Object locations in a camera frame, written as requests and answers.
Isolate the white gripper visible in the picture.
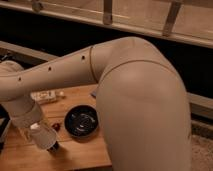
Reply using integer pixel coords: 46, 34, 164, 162
29, 123, 57, 150

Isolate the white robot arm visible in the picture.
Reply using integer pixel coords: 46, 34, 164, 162
0, 37, 191, 171

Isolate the red brown marker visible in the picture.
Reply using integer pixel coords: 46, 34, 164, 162
52, 123, 61, 132

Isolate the black bowl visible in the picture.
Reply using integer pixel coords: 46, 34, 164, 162
64, 105, 98, 138

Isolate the white toy block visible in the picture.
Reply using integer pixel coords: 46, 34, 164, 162
31, 91, 56, 104

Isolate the black device at left edge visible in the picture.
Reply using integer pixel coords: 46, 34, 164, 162
0, 105, 10, 152

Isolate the metal window railing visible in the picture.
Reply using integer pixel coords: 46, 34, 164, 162
0, 0, 213, 49

